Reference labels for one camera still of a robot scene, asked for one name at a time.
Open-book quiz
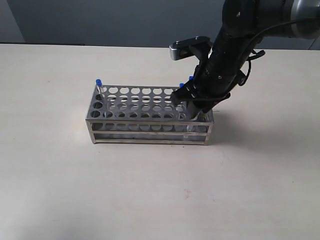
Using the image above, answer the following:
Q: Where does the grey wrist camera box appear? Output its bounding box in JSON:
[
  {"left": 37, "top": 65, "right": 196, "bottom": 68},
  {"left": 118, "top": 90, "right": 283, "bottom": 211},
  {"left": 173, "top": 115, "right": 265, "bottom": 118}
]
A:
[{"left": 169, "top": 36, "right": 213, "bottom": 61}]

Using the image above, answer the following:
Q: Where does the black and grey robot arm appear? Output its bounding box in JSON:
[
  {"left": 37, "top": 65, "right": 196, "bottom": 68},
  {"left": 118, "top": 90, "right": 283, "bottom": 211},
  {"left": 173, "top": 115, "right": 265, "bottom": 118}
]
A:
[{"left": 169, "top": 0, "right": 320, "bottom": 118}]

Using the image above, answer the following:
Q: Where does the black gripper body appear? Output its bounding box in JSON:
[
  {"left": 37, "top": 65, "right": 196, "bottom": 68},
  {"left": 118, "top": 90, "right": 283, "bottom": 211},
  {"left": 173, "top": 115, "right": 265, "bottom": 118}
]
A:
[{"left": 184, "top": 47, "right": 247, "bottom": 111}]

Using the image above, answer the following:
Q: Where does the stainless steel test tube rack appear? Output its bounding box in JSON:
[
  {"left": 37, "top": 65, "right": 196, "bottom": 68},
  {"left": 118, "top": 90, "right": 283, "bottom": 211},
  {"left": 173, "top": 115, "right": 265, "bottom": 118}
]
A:
[{"left": 85, "top": 85, "right": 214, "bottom": 145}]

